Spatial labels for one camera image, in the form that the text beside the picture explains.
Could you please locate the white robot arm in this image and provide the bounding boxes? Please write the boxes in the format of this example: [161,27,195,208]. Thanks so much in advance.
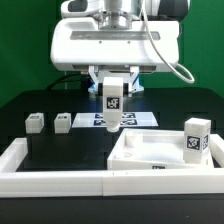
[50,0,190,93]

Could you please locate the white U-shaped fence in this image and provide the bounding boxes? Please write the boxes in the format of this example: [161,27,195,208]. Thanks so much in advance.
[0,138,224,198]

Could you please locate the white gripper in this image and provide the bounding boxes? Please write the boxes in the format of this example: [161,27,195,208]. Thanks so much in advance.
[51,17,179,96]

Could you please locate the white square tabletop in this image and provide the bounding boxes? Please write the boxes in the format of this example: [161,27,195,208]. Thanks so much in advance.
[107,128,214,170]

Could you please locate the white marker plate with tags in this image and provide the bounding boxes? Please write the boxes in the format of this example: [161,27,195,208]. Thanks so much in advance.
[72,112,158,128]

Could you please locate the black cable bundle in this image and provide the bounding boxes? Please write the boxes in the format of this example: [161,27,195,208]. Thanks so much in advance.
[45,72,91,91]

